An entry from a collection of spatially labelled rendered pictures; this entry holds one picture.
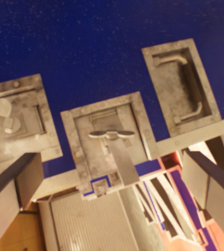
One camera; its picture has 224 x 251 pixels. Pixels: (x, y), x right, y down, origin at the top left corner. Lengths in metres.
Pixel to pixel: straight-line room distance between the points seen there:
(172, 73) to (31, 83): 0.24
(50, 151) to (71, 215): 7.40
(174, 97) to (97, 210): 7.32
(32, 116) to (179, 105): 0.24
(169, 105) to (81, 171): 0.18
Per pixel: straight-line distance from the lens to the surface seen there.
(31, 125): 0.29
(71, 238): 7.68
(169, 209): 2.41
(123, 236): 7.62
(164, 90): 0.33
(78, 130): 0.29
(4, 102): 0.29
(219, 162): 1.24
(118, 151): 0.25
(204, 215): 1.66
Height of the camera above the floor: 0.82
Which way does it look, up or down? 10 degrees down
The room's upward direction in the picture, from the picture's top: 106 degrees counter-clockwise
